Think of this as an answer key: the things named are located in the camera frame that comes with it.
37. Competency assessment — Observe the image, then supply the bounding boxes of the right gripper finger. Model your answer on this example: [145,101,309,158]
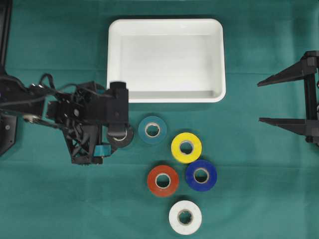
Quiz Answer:
[259,118,308,136]
[257,58,312,87]

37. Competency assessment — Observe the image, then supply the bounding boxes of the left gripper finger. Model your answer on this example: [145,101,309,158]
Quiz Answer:
[96,84,107,95]
[93,145,111,157]

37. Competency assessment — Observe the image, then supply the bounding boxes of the white plastic tray case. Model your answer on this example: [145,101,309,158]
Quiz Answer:
[107,18,226,103]

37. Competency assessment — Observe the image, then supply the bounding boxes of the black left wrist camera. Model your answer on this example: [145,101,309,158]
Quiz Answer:
[102,81,129,138]

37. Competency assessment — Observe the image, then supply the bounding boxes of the teal tape roll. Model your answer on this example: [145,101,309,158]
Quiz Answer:
[138,116,167,144]

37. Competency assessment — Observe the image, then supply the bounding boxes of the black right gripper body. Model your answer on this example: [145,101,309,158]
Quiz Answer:
[301,51,319,146]

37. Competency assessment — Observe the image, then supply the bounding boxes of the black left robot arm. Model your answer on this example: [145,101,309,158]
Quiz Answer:
[0,74,116,165]

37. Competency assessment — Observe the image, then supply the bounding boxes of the blue tape roll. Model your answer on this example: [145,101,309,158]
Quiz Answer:
[185,159,217,192]

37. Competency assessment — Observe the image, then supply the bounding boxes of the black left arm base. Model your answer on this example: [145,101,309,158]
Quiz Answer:
[0,112,18,156]

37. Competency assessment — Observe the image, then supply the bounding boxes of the white tape roll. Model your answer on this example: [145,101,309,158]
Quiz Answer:
[168,200,202,236]

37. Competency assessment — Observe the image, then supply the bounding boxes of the yellow tape roll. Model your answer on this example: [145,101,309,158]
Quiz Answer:
[171,132,202,164]

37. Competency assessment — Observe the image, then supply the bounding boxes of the black tape roll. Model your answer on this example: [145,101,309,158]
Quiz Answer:
[107,125,134,148]

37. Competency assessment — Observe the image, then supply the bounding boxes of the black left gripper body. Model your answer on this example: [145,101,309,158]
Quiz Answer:
[47,82,105,164]

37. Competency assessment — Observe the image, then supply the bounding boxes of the red tape roll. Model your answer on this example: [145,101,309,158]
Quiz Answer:
[147,165,179,197]

